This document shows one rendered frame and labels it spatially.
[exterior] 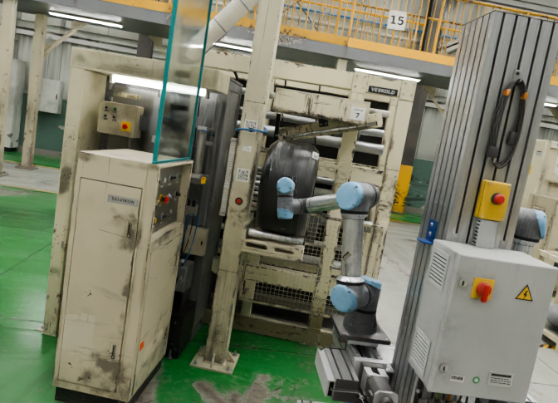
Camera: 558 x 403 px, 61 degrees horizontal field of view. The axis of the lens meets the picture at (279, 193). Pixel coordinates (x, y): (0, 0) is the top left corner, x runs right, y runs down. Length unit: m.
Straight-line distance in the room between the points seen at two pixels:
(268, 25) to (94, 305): 1.77
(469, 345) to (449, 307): 0.15
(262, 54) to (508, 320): 1.91
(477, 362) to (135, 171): 1.60
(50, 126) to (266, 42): 10.30
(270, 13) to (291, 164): 0.88
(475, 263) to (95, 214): 1.67
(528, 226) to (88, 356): 2.11
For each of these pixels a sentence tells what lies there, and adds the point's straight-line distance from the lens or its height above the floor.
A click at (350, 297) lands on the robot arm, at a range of 1.99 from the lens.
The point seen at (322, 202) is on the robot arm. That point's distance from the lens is 2.22.
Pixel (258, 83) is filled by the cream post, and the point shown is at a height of 1.76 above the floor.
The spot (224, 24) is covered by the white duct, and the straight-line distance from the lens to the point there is 3.25.
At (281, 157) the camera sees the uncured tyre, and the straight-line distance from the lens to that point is 2.69.
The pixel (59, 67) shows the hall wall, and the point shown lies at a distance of 12.86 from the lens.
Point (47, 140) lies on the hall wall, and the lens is 12.86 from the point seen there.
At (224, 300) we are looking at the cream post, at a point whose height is 0.43.
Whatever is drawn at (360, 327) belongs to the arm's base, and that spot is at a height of 0.74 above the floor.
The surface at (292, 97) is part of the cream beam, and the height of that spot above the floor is 1.73.
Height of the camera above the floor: 1.51
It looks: 7 degrees down
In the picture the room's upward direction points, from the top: 10 degrees clockwise
